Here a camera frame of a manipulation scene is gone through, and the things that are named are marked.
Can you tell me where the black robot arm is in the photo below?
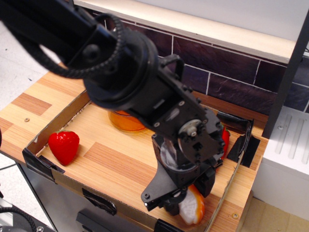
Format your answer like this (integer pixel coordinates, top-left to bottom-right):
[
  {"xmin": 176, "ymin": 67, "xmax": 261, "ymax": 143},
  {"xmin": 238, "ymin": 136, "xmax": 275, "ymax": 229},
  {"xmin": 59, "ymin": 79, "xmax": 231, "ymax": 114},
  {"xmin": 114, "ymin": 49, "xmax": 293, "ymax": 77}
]
[{"xmin": 0, "ymin": 0, "xmax": 225, "ymax": 215}]

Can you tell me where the red toy strawberry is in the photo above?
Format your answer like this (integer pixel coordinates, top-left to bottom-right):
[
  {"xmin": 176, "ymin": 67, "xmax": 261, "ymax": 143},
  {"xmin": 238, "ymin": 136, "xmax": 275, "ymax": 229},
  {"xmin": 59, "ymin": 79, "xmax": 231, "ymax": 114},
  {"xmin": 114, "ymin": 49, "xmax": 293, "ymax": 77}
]
[{"xmin": 48, "ymin": 130, "xmax": 80, "ymax": 166}]

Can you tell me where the white ribbed cabinet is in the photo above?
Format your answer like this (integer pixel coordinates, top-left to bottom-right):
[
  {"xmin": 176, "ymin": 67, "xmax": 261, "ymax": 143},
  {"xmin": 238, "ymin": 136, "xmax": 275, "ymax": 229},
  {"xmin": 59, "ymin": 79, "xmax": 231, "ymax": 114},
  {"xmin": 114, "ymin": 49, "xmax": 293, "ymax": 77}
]
[{"xmin": 252, "ymin": 106, "xmax": 309, "ymax": 220}]

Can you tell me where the cardboard fence with black tape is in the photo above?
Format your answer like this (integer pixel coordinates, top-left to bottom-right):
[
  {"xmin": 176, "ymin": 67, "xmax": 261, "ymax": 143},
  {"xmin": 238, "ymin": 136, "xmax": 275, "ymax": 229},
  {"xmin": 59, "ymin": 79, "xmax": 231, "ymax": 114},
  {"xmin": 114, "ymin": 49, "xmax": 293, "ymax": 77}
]
[{"xmin": 23, "ymin": 91, "xmax": 257, "ymax": 232}]

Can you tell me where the red toy chili pepper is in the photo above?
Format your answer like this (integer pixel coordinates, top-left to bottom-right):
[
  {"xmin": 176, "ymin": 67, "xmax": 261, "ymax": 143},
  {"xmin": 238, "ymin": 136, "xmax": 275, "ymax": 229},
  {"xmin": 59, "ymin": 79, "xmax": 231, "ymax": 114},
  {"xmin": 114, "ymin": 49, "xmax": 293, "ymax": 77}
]
[{"xmin": 221, "ymin": 126, "xmax": 230, "ymax": 160}]

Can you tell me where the light wooden shelf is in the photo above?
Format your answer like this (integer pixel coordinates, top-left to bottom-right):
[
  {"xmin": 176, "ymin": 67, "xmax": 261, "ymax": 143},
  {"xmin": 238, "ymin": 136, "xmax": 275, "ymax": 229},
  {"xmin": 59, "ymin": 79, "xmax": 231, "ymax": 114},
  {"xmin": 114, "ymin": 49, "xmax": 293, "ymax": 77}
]
[{"xmin": 74, "ymin": 0, "xmax": 296, "ymax": 64}]

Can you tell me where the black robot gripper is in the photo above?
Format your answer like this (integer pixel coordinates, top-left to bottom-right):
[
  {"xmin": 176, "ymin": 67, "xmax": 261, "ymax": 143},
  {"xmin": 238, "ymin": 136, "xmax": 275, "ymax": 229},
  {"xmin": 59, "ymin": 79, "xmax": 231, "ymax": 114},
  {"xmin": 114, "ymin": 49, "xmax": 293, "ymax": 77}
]
[{"xmin": 141, "ymin": 134, "xmax": 224, "ymax": 216}]

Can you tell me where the orange transparent plastic pot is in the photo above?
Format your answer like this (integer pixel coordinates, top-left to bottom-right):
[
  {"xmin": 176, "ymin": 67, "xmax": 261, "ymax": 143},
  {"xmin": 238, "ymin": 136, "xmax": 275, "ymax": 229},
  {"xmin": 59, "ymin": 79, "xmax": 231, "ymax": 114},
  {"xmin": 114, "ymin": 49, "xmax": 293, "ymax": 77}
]
[{"xmin": 108, "ymin": 111, "xmax": 146, "ymax": 131}]

